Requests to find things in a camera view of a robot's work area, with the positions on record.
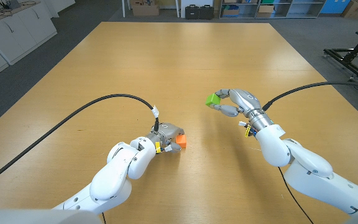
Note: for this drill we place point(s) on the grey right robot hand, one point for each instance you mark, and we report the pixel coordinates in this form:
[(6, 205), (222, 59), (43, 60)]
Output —
[(245, 99)]

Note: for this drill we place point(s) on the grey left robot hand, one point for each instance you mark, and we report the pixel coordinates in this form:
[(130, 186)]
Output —
[(166, 130)]

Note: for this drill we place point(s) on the orange magnetic block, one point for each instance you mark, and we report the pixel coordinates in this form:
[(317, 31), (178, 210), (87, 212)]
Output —
[(182, 141)]

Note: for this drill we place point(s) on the green magnetic block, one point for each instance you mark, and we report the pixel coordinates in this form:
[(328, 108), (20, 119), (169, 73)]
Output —
[(212, 100)]

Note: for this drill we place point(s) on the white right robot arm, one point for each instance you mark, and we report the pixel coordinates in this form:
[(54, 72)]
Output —
[(306, 161)]

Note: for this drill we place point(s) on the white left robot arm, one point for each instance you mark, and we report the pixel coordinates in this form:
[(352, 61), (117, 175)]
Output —
[(120, 174)]

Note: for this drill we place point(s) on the small cardboard box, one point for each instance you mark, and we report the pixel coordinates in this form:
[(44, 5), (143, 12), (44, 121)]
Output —
[(265, 11)]

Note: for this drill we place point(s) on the black hard case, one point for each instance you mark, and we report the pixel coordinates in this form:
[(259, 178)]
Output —
[(206, 12), (192, 12)]

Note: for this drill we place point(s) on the green storage bin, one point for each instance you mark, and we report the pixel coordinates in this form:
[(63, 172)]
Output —
[(267, 1)]

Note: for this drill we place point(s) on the white shelving unit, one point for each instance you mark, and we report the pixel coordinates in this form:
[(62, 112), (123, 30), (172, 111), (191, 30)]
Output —
[(306, 9)]

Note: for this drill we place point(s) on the wide cardboard box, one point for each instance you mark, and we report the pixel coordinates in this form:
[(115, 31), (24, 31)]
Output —
[(145, 10)]

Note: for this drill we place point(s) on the angled cardboard box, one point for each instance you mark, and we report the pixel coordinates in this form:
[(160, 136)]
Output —
[(357, 8)]

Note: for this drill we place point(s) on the white cabinet row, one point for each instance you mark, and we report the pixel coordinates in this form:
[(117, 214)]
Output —
[(20, 31)]

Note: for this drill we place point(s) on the dark grey desk device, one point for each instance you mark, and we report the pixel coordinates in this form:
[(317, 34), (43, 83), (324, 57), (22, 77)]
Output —
[(11, 3)]

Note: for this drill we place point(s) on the white table frame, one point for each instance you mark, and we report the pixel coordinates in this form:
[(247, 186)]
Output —
[(123, 9)]

